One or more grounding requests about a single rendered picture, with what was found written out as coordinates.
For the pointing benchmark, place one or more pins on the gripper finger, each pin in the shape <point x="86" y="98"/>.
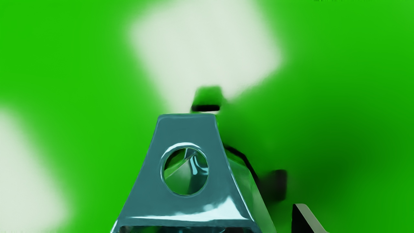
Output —
<point x="302" y="221"/>

